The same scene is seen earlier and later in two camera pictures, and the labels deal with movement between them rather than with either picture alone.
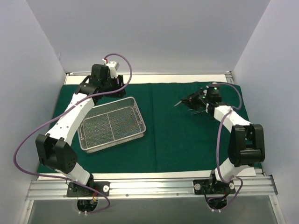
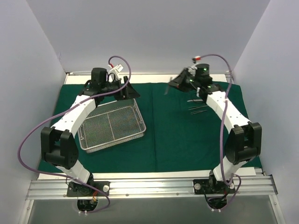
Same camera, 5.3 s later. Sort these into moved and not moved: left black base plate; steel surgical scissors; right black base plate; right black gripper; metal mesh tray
Moved: steel surgical scissors; right black gripper
Not moved: right black base plate; left black base plate; metal mesh tray
